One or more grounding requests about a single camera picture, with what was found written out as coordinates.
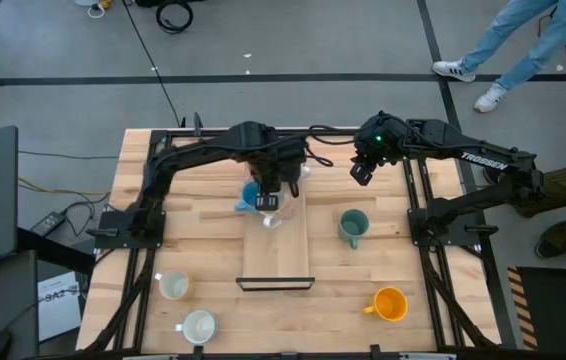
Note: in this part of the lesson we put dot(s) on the person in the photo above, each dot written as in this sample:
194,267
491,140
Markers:
528,35
558,190

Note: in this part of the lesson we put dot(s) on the blue ceramic mug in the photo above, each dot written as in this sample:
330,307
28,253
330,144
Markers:
249,196

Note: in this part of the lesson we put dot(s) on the yellow patterned white mug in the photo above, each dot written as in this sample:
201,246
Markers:
175,286

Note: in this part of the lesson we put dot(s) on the white printed paper sheet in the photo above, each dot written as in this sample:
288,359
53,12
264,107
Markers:
58,305

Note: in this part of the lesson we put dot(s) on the orange ceramic mug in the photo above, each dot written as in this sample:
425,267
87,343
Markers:
390,304

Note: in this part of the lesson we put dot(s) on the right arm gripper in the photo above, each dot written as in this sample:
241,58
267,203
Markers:
378,140

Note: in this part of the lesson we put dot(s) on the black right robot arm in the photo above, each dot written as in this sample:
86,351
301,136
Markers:
488,160

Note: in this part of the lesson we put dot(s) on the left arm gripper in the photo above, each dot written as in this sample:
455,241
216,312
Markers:
278,170

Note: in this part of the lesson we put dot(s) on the black metal table frame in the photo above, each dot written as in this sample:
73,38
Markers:
343,132

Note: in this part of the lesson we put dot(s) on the black power adapter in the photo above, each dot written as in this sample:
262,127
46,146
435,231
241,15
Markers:
48,223

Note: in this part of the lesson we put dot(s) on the black mat with striped edge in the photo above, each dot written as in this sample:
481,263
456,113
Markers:
558,310

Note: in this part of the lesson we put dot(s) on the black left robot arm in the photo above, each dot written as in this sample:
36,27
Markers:
198,150

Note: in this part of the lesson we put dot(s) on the white ceramic mug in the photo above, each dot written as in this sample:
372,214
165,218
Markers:
199,327

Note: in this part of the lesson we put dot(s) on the wooden shelf with black frame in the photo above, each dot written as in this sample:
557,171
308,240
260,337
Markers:
275,250

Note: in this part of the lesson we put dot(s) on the green ceramic mug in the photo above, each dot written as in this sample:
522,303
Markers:
353,225

